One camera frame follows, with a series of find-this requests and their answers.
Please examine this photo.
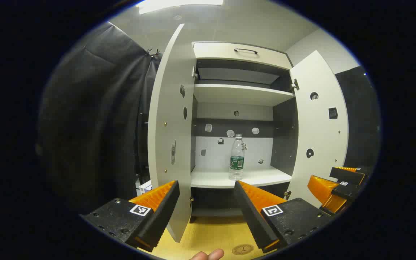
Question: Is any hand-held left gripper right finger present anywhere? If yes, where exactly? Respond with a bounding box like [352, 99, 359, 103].
[234, 181, 335, 253]

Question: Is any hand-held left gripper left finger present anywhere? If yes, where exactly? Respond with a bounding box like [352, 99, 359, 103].
[80, 180, 180, 252]

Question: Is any white cabinet door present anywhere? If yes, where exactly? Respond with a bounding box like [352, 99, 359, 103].
[287, 50, 349, 209]
[147, 23, 197, 243]

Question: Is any clear plastic bottle green label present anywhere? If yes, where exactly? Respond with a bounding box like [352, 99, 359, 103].
[229, 134, 245, 181]

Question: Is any white and grey cabinet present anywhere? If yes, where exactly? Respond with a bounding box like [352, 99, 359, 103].
[190, 41, 299, 222]

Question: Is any black backdrop cloth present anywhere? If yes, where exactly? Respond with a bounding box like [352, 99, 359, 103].
[36, 21, 163, 215]
[334, 66, 382, 170]

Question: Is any ceiling light panel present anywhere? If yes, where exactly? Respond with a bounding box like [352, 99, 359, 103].
[136, 0, 225, 15]

